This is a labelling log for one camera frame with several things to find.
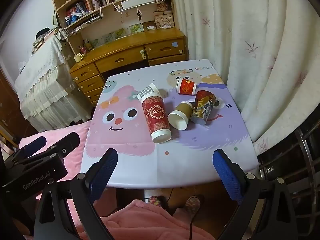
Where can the small white bottle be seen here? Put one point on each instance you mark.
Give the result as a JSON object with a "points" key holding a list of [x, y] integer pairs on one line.
{"points": [[151, 28]]}

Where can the tall red patterned paper cup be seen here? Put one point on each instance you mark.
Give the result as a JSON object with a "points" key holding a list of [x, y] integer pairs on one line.
{"points": [[156, 117]]}

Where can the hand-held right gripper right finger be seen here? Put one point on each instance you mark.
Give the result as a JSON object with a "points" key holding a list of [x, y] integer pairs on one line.
{"points": [[223, 170]]}

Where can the metal tube rack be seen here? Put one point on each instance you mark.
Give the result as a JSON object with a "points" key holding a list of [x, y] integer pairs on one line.
{"points": [[300, 155]]}

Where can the lace covered cabinet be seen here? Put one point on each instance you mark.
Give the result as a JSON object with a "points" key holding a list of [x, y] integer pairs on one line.
{"points": [[47, 80]]}

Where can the brown paper cup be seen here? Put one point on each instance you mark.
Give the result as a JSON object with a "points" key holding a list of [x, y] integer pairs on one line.
{"points": [[183, 110]]}

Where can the pink fluffy robe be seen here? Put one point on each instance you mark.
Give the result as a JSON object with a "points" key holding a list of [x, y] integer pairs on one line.
{"points": [[140, 222]]}

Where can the dark printed paper cup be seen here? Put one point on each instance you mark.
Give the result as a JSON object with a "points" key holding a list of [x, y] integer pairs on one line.
{"points": [[202, 105]]}

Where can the white floral curtain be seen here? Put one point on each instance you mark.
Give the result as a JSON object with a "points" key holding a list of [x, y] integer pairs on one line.
{"points": [[237, 30]]}

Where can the green picture card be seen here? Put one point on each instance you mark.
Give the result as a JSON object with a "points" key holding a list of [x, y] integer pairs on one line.
{"points": [[136, 28], [116, 33]]}

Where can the small red paper cup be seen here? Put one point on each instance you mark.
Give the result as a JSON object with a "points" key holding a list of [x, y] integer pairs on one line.
{"points": [[187, 86]]}

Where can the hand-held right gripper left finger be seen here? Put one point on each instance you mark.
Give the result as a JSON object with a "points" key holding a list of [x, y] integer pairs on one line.
{"points": [[108, 163]]}

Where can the cartoon printed tablecloth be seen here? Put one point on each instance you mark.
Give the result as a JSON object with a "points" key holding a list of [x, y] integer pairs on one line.
{"points": [[125, 160]]}

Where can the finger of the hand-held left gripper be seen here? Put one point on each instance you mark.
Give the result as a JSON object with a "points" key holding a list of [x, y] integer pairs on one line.
{"points": [[67, 140], [37, 142]]}

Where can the beige printed pouch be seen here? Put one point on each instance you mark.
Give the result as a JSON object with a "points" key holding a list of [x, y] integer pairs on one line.
{"points": [[163, 21]]}

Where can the white plastic basket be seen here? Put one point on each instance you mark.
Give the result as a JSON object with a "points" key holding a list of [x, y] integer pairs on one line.
{"points": [[137, 2]]}

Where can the grey checked paper cup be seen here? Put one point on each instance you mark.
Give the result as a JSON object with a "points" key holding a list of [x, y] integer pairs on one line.
{"points": [[147, 90]]}

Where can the wooden desk with drawers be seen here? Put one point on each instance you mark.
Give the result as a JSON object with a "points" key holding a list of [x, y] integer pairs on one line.
{"points": [[125, 48]]}

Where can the pink printed bottle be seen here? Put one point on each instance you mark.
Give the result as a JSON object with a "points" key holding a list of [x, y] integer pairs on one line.
{"points": [[94, 1]]}

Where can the patterned slipper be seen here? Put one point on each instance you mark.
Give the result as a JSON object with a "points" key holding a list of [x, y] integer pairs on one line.
{"points": [[193, 205], [155, 201]]}

